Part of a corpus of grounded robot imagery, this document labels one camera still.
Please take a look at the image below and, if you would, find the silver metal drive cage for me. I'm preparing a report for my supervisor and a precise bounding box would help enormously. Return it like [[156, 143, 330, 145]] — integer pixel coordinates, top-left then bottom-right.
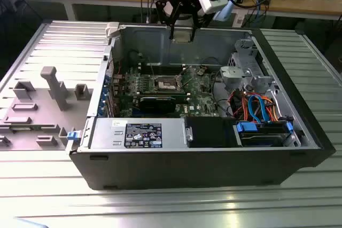
[[228, 38, 276, 98]]

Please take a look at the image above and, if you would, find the metal socket cover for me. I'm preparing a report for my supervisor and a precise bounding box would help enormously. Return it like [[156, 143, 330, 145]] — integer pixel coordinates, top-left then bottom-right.
[[175, 65, 201, 91]]

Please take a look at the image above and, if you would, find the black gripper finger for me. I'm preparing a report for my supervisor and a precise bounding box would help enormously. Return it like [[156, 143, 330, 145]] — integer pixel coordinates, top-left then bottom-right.
[[186, 6, 214, 43], [156, 0, 185, 42]]

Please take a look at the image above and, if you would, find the silver power supply unit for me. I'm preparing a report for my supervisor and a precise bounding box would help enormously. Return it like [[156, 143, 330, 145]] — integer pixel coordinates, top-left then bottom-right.
[[89, 117, 188, 151]]

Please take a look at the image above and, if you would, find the black plastic cover box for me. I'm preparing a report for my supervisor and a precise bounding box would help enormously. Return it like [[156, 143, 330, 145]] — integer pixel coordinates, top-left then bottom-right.
[[185, 117, 238, 148]]

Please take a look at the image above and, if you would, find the green motherboard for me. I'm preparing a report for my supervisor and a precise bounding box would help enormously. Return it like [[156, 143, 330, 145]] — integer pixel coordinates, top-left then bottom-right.
[[105, 62, 222, 118]]

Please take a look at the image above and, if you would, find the grey parts rack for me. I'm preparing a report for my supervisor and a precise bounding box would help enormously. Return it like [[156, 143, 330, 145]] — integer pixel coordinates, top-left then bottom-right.
[[0, 66, 94, 151]]

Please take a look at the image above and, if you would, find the hard disk in blue carrier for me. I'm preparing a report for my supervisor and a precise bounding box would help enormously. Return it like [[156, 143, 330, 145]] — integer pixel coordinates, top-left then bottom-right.
[[235, 121, 294, 148]]

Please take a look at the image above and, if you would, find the blue flat wire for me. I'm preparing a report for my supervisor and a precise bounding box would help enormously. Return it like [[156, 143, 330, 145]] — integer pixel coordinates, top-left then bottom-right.
[[256, 96, 271, 124], [247, 93, 261, 122]]

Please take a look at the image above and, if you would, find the black graphics card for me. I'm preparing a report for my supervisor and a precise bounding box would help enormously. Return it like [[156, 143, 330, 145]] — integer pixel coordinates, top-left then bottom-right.
[[138, 95, 177, 114]]

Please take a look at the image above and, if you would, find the pale grey case clip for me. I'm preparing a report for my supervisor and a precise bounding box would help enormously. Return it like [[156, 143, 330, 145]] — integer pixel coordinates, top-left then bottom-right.
[[105, 21, 120, 38]]

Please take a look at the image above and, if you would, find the orange wire bundle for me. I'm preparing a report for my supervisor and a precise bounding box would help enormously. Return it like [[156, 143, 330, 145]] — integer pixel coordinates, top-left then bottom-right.
[[228, 89, 284, 122]]

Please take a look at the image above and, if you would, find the black empty RAM slot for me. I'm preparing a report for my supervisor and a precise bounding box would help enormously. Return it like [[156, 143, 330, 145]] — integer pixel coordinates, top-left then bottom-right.
[[140, 64, 185, 70], [140, 69, 185, 76]]

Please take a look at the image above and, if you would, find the CPU socket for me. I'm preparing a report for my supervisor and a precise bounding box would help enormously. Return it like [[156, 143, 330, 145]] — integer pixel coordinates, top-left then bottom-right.
[[150, 74, 186, 92]]

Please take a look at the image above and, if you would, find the long RAM stick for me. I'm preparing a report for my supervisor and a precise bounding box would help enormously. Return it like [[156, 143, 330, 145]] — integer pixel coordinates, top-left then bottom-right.
[[120, 90, 188, 99]]

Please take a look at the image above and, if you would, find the black PC case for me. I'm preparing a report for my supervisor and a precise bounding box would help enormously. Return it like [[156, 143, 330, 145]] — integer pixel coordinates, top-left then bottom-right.
[[64, 21, 337, 191]]

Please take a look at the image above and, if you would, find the green RAM stick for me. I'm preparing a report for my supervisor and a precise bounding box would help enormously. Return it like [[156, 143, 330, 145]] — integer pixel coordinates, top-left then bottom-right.
[[10, 125, 35, 132]]

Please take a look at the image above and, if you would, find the silver CPU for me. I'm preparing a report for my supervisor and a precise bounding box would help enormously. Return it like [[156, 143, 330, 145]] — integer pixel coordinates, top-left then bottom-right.
[[173, 30, 193, 43]]

